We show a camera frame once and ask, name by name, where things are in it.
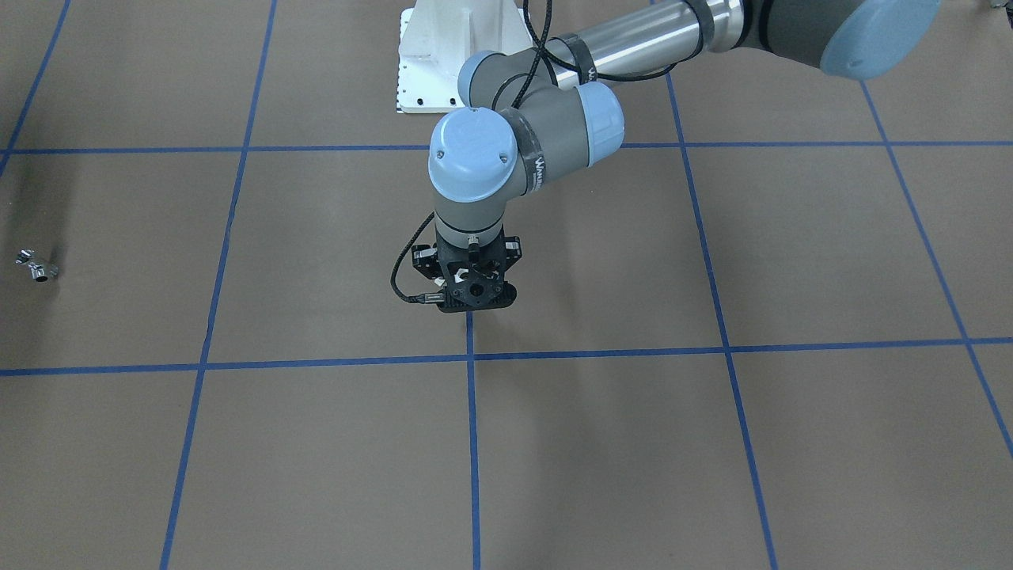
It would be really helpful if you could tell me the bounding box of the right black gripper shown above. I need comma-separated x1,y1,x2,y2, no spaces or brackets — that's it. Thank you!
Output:
412,231,522,282

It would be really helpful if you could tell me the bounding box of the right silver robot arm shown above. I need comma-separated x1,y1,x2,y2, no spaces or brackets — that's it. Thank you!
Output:
405,1,941,287

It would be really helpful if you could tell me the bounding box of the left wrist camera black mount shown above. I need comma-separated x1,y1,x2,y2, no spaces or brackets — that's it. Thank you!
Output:
435,256,518,313

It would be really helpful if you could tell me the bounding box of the black camera cable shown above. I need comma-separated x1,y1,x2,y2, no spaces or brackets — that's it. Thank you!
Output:
389,210,444,306

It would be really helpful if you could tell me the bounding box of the white pedestal column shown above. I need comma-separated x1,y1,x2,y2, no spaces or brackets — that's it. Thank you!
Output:
396,1,531,113

